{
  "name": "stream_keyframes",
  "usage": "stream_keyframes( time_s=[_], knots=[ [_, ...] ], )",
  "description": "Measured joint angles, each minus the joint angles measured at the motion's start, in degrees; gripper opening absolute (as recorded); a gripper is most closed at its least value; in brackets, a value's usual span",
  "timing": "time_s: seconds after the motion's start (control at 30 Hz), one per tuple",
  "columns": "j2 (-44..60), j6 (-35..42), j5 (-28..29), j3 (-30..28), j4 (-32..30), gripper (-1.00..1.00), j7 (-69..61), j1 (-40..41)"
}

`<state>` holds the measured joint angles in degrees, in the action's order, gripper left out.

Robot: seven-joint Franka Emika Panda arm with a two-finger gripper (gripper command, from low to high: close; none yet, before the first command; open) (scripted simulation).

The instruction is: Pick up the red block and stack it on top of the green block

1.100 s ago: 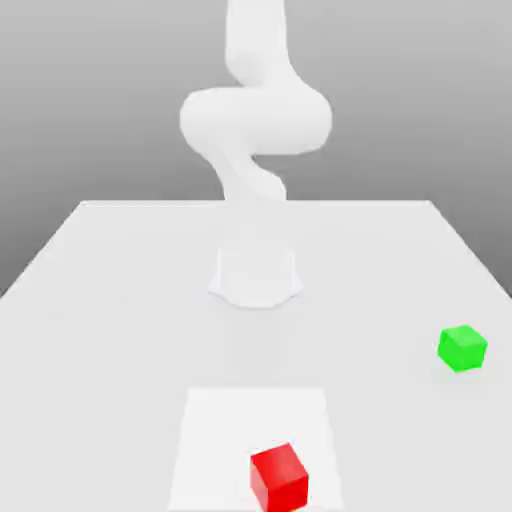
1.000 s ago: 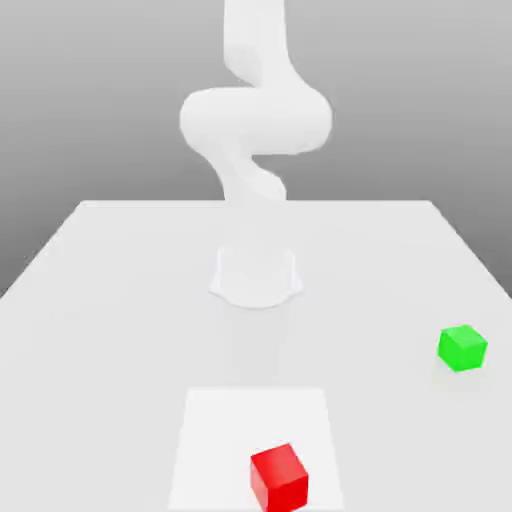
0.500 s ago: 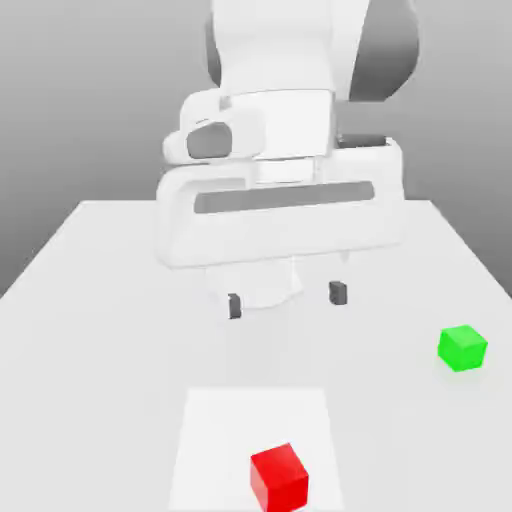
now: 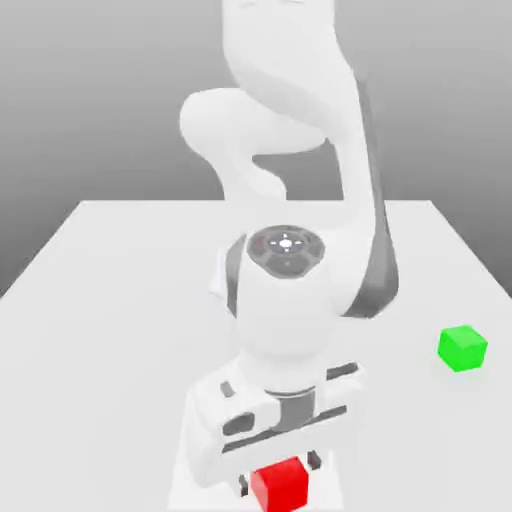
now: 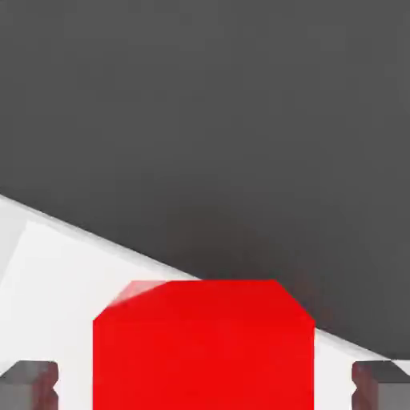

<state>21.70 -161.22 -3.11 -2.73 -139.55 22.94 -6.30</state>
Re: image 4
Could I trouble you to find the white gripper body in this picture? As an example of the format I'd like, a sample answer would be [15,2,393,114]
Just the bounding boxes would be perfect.
[186,404,354,488]

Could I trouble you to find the small red cube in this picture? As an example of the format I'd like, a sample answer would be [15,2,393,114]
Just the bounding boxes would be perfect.
[250,455,311,512]

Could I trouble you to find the small green cube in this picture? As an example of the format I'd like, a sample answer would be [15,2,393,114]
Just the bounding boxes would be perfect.
[437,324,489,374]

